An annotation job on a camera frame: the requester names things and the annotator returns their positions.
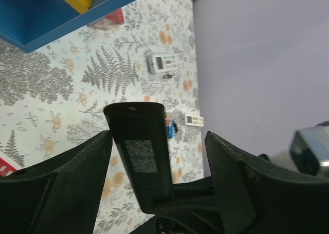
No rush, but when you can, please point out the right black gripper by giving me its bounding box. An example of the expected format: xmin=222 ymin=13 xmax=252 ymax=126
xmin=131 ymin=177 xmax=225 ymax=233

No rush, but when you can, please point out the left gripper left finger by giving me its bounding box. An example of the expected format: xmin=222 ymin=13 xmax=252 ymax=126
xmin=1 ymin=131 xmax=113 ymax=233

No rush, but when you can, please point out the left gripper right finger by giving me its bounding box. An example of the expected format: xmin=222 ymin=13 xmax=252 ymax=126
xmin=205 ymin=132 xmax=328 ymax=233

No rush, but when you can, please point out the black remote control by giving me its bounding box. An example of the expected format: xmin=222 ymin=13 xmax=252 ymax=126
xmin=103 ymin=102 xmax=173 ymax=214

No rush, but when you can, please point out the red and white remote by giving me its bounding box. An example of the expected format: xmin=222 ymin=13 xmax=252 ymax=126
xmin=0 ymin=156 xmax=18 ymax=177

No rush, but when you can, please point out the white remote with coloured buttons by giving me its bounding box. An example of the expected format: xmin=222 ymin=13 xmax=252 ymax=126
xmin=182 ymin=114 xmax=204 ymax=127

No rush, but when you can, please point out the black battery near remote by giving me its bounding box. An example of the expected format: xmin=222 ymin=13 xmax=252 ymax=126
xmin=163 ymin=75 xmax=173 ymax=79

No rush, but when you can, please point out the white air conditioner remote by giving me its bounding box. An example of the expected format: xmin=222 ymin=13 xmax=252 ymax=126
xmin=146 ymin=53 xmax=180 ymax=75

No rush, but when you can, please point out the floral table mat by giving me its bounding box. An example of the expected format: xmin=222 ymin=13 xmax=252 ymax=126
xmin=0 ymin=0 xmax=205 ymax=234

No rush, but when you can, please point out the blue wooden shelf unit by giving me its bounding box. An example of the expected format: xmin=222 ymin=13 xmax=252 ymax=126
xmin=1 ymin=0 xmax=135 ymax=52

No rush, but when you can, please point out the red toothpaste box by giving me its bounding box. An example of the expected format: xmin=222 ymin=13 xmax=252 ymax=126
xmin=87 ymin=8 xmax=124 ymax=30

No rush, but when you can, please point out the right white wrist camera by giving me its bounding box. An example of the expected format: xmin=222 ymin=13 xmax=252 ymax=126
xmin=270 ymin=125 xmax=328 ymax=178

